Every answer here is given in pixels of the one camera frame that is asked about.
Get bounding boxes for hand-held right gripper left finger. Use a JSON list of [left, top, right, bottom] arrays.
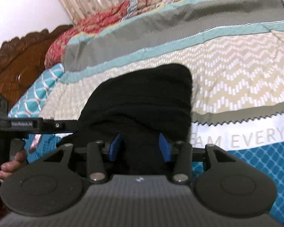
[[44, 133, 122, 184]]

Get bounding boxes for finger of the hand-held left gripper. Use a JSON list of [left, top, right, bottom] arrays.
[[42, 119, 78, 133]]

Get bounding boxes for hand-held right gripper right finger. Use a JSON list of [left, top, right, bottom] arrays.
[[159, 133, 230, 184]]

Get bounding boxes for black pants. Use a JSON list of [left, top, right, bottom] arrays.
[[55, 63, 193, 176]]

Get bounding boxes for person's left hand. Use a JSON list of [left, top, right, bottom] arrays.
[[0, 150, 28, 183]]

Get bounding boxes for teal lattice pillow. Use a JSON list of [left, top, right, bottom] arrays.
[[8, 62, 69, 156]]

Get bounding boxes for carved wooden headboard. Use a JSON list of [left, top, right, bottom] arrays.
[[0, 25, 74, 111]]

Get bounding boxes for striped teal grey bedspread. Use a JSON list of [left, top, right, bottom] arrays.
[[33, 0, 284, 225]]

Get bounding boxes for red patchwork quilt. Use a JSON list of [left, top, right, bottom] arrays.
[[44, 0, 235, 69]]

